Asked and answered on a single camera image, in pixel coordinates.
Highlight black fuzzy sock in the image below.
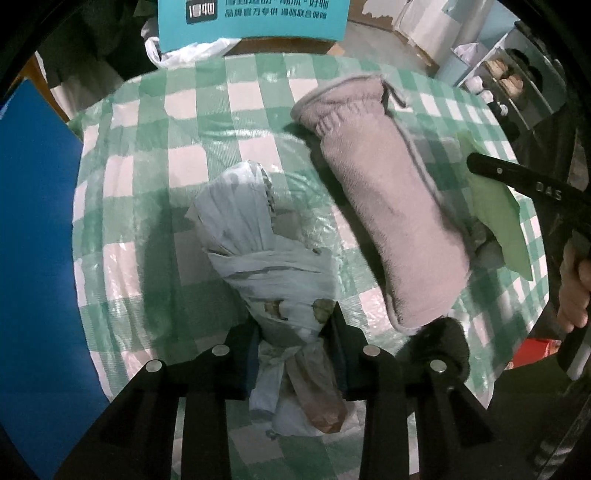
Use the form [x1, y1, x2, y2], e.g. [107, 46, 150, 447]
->
[397, 316, 472, 384]

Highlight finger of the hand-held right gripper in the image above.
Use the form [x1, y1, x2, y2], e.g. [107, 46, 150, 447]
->
[466, 152, 529, 190]

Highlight green checkered tablecloth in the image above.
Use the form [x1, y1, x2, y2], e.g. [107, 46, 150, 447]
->
[69, 51, 550, 480]

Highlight brown cardboard box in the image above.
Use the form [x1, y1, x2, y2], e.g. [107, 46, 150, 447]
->
[222, 37, 345, 56]

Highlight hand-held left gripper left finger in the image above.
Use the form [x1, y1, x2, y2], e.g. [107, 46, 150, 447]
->
[53, 318, 262, 480]

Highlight group of shoes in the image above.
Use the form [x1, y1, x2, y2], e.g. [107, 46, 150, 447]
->
[466, 44, 546, 116]

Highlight light blue bin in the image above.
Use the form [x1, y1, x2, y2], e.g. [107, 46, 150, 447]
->
[434, 41, 485, 84]

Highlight cardboard box blue trim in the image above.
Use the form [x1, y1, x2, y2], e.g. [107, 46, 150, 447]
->
[0, 78, 112, 480]

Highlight white plastic bag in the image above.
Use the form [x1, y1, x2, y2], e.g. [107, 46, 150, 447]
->
[141, 18, 241, 70]

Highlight grey shoe rack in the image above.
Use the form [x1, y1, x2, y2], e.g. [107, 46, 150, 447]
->
[455, 21, 568, 139]

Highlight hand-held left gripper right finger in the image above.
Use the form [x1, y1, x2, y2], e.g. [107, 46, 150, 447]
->
[318, 302, 509, 480]

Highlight teal cardboard box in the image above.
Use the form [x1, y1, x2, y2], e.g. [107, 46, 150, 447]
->
[156, 0, 349, 52]

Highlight grey fuzzy sock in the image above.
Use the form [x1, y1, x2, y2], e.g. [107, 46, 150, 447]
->
[291, 74, 474, 330]

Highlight pale plastic bag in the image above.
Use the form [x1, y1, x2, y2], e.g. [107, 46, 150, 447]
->
[185, 159, 349, 437]

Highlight red packet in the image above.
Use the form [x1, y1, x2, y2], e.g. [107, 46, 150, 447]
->
[508, 339, 561, 370]

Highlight person's right hand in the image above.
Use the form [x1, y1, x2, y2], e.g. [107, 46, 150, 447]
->
[556, 242, 591, 333]

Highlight light green cloth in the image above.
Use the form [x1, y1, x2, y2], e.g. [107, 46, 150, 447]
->
[455, 131, 534, 282]

